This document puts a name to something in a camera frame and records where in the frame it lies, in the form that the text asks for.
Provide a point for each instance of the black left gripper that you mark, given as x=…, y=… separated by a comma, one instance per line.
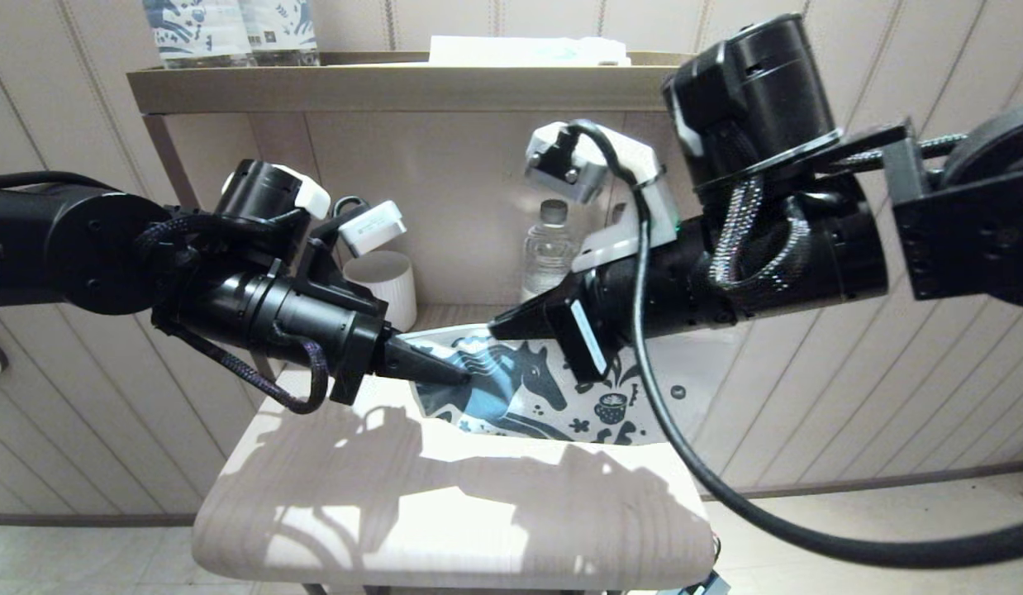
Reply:
x=354, y=343

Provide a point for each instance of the beige wooden shelf unit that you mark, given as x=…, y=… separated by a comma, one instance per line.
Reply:
x=445, y=91

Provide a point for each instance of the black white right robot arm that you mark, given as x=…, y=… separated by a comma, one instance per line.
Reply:
x=809, y=248

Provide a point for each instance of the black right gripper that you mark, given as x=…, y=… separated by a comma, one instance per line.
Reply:
x=602, y=314

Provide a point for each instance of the horse print plastic pouch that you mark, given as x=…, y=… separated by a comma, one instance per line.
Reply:
x=520, y=384

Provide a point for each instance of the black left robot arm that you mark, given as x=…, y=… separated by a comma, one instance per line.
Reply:
x=65, y=240

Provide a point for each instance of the white packet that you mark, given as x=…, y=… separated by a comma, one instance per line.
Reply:
x=511, y=51

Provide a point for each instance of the clear water bottle black cap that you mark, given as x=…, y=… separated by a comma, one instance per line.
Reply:
x=549, y=248

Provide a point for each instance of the patterned pouches on top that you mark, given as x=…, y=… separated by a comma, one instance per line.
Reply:
x=193, y=33

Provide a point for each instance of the water bottle blue print label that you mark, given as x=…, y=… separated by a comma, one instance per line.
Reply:
x=280, y=29

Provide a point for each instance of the white ribbed ceramic mug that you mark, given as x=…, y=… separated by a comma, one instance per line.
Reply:
x=392, y=285

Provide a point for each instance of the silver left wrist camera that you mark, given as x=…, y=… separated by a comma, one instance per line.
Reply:
x=371, y=227

